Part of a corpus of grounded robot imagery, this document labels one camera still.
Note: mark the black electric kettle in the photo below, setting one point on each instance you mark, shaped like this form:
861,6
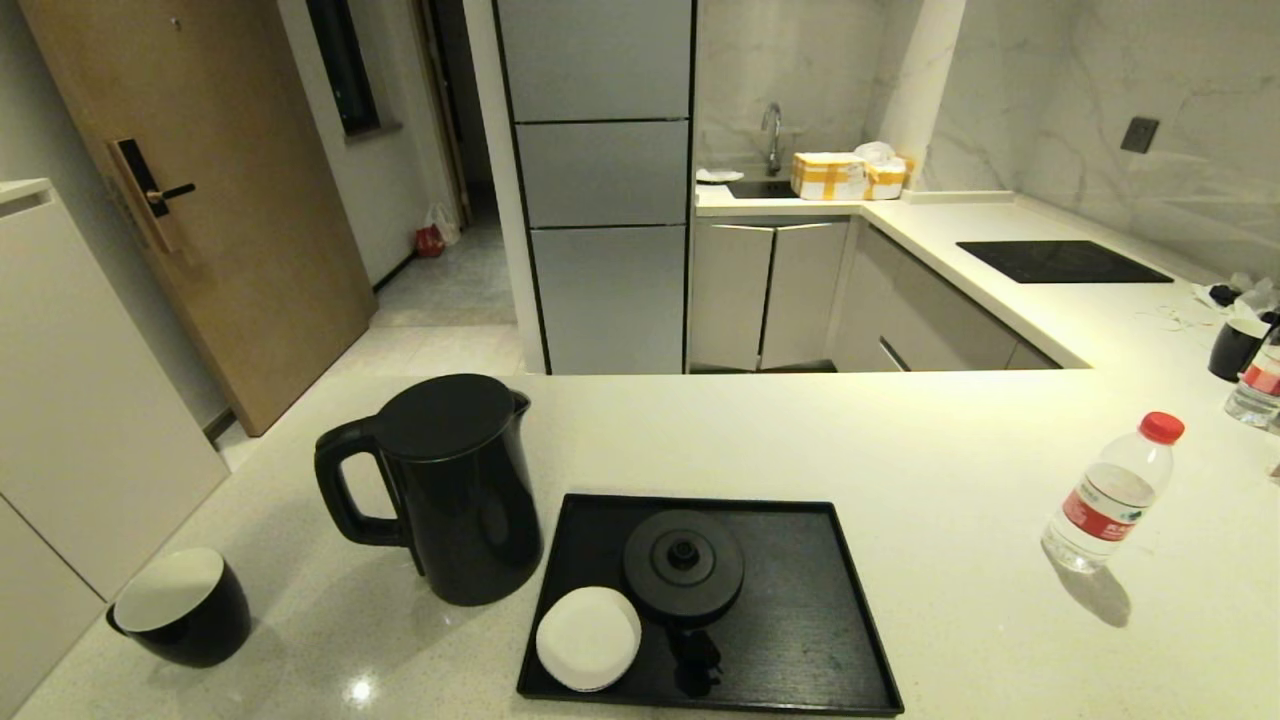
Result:
460,500

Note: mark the black cup white inside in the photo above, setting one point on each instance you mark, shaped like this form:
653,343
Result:
190,625
1232,352

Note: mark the black round kettle base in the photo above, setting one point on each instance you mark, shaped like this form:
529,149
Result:
683,580

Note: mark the clear plastic water bottle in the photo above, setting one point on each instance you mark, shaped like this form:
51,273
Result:
1105,505
1258,390

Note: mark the grey cabinet door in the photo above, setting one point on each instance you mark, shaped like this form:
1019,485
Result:
805,300
728,300

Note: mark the tall grey refrigerator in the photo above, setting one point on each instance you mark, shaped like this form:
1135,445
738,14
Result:
600,200

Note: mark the white cloth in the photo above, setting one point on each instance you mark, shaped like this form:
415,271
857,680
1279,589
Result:
718,175

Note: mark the dark sink basin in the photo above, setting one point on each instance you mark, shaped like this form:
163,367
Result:
760,188

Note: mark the white plastic bag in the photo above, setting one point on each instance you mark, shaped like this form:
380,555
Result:
445,220

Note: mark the red bag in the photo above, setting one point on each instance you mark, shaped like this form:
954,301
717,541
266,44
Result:
430,242

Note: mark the chrome faucet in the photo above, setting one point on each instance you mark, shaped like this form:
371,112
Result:
771,135

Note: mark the grey drawer cabinet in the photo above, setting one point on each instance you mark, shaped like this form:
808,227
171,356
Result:
920,320

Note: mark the white saucer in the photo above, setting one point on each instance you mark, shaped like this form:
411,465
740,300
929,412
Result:
588,640

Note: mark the small cardboard box yellow tape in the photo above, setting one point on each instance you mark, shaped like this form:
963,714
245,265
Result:
886,180

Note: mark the black rectangular tray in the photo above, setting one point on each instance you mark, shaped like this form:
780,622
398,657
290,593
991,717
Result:
800,620

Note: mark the crumpled white bag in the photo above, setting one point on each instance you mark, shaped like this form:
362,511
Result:
876,151

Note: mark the dark window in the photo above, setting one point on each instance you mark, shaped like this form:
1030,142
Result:
345,70

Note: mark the black induction cooktop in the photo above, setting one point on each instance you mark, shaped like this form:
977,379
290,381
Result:
1060,262

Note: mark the wooden door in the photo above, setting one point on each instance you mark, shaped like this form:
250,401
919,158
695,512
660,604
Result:
230,200

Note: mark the white cabinet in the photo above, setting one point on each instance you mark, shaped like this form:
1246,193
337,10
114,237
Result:
80,400

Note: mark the small black object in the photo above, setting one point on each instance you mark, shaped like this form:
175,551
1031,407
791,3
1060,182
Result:
1222,295

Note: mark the crumpled white tissue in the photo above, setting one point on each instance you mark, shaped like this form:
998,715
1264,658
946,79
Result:
1255,298

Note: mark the grey wall socket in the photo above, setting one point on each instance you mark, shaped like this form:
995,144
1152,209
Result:
1140,134

